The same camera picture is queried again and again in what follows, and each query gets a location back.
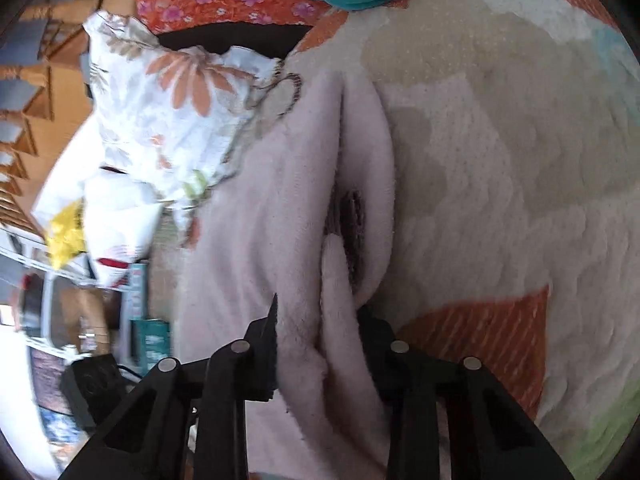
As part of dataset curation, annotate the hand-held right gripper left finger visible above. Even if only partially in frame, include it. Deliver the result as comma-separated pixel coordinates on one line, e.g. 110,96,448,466
57,292,281,480

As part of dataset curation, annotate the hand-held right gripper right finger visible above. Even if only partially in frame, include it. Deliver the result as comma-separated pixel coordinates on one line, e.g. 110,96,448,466
357,305,576,480

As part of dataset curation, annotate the pink floral zip sweater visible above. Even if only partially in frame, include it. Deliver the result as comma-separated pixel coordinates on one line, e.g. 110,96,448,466
150,65,416,480

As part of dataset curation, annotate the green cardboard box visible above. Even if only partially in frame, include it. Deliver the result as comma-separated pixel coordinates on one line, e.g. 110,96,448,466
127,262,173,371

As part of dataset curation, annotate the black power adapter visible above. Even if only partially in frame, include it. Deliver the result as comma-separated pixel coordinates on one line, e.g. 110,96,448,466
60,354,123,428

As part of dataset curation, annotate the white paper bag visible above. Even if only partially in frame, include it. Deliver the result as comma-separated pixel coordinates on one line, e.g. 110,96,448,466
32,170,163,291

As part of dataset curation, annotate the quilted patchwork blanket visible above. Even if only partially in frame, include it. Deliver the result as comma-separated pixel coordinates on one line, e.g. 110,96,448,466
280,0,640,480

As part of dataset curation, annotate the white metal rack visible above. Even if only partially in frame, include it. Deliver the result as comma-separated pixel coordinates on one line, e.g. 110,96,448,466
0,225,96,361

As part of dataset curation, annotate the yellow plastic bag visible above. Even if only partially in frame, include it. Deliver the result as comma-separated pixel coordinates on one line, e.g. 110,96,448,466
47,200,88,268

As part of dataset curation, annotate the white floral pillow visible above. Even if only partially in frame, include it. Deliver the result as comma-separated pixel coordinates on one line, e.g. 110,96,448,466
80,10,287,241

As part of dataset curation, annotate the wooden staircase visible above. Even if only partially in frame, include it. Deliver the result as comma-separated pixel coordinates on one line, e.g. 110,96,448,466
0,0,136,241

